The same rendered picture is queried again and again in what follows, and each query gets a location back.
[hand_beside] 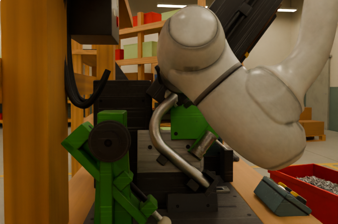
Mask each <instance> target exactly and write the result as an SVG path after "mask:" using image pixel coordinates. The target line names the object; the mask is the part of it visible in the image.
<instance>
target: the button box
mask: <svg viewBox="0 0 338 224"><path fill-rule="evenodd" d="M253 192H254V193H255V194H256V195H257V197H258V198H259V199H260V200H261V201H262V202H263V203H264V204H265V205H266V206H267V207H268V208H269V209H270V210H271V211H272V212H273V213H274V214H276V215H277V216H308V215H309V214H311V212H312V210H311V208H309V207H307V206H306V204H305V203H303V202H302V201H300V200H299V199H298V198H297V197H295V196H294V195H292V194H290V193H288V192H287V191H286V190H285V189H283V188H282V187H280V186H279V185H278V184H276V183H275V182H273V180H271V179H270V178H269V177H267V176H264V177H263V179H261V181H260V182H259V184H258V185H257V187H256V188H255V190H254V191H253Z"/></svg>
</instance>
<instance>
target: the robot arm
mask: <svg viewBox="0 0 338 224"><path fill-rule="evenodd" d="M337 23H338V0H304V2H303V9H302V15H301V22H300V28H299V34H298V38H297V41H296V44H295V47H294V48H293V50H292V52H291V53H290V54H289V56H288V57H287V58H286V59H284V60H283V61H282V62H280V63H278V64H276V65H272V66H266V65H258V66H257V67H255V68H254V69H250V70H247V69H246V68H245V67H244V66H243V65H242V64H241V63H240V62H239V60H238V59H237V58H236V56H235V55H234V53H233V52H232V50H231V48H230V46H229V44H228V42H227V40H226V38H225V33H224V30H223V27H222V25H221V23H220V21H219V19H218V18H217V16H216V15H215V14H214V13H213V12H212V11H211V10H210V9H208V8H206V7H203V6H199V5H188V6H185V7H183V8H181V9H180V10H179V11H178V12H176V13H175V14H174V15H172V16H171V17H170V18H168V19H167V20H166V22H165V24H164V25H163V27H162V29H161V32H160V35H159V38H158V42H157V61H158V64H157V65H156V66H155V69H156V71H157V77H158V82H159V84H160V85H162V84H163V85H164V87H163V88H164V90H165V96H164V97H165V98H167V97H168V96H169V95H170V94H171V93H174V94H176V95H177V96H178V98H177V99H176V101H175V104H174V107H177V106H182V105H183V104H184V105H183V106H184V108H188V107H190V106H191V105H194V106H197V108H198V109H199V111H200V112H201V113H202V115H203V116H204V118H205V119H206V121H207V123H208V124H209V125H210V126H211V128H212V129H213V130H214V131H215V132H216V133H217V134H218V136H219V137H220V138H221V139H222V140H223V141H224V142H225V143H226V144H227V145H228V146H229V147H230V148H232V149H233V150H234V151H236V152H237V153H238V154H239V155H241V156H242V157H244V158H245V159H246V160H248V161H250V162H251V163H253V164H255V165H257V166H259V167H261V168H263V169H267V170H271V171H276V170H281V169H283V168H286V167H288V166H290V165H291V164H293V163H295V162H296V161H297V160H299V159H300V158H301V156H302V155H303V154H304V149H305V147H306V135H305V130H304V128H303V127H302V125H301V124H300V123H299V122H298V121H299V119H300V114H301V113H302V112H303V111H304V96H305V94H306V92H307V90H308V89H309V88H310V86H311V85H312V84H313V82H314V81H315V80H316V78H317V77H318V76H319V74H320V73H321V71H322V70H323V68H324V66H325V64H326V62H327V60H328V58H329V55H330V52H331V49H332V45H333V42H334V38H335V33H336V28H337ZM187 98H189V100H188V99H187Z"/></svg>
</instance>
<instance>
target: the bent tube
mask: <svg viewBox="0 0 338 224"><path fill-rule="evenodd" d="M177 98H178V96H177V95H176V94H174V93H171V94H170V95H169V96H168V97H167V98H166V99H165V100H164V101H163V102H162V103H161V104H160V105H159V106H158V107H157V108H156V109H155V110H154V112H153V114H152V116H151V118H150V122H149V135H150V138H151V141H152V143H153V145H154V147H155V148H156V149H157V150H158V151H159V152H160V153H161V154H163V155H164V156H165V157H166V158H167V159H168V160H169V161H170V162H172V163H173V164H174V165H175V166H176V167H178V168H179V169H180V170H181V171H182V172H184V173H185V174H186V175H187V176H188V177H190V178H191V179H193V180H194V181H195V182H196V183H197V184H199V185H200V187H201V188H203V189H204V190H206V189H207V188H208V186H209V185H210V183H211V180H210V179H208V178H207V177H206V176H205V175H203V174H202V173H201V172H200V171H199V170H197V169H196V168H195V167H194V166H193V165H191V164H190V163H189V162H188V161H187V160H185V159H184V158H183V157H182V156H181V155H179V154H178V153H177V152H176V151H175V150H173V149H172V148H171V147H170V146H168V145H167V144H166V143H165V142H164V140H163V139H162V137H161V134H160V122H161V120H162V118H163V116H164V115H165V114H166V113H167V112H168V111H169V110H170V109H171V108H172V107H173V106H174V104H175V101H176V99H177Z"/></svg>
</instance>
